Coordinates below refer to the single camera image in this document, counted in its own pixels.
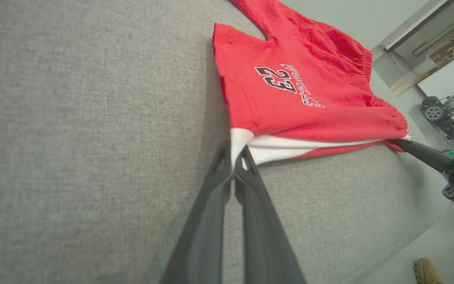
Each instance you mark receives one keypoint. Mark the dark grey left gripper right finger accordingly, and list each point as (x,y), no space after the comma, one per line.
(262,244)

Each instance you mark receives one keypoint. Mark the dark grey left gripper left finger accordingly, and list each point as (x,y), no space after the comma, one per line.
(203,236)

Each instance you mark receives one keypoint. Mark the red shorts with number print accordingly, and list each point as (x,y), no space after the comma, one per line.
(290,114)

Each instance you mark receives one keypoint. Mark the brown shoe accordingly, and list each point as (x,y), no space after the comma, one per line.
(428,272)

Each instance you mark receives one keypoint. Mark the framed wall picture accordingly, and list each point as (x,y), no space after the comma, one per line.
(443,43)

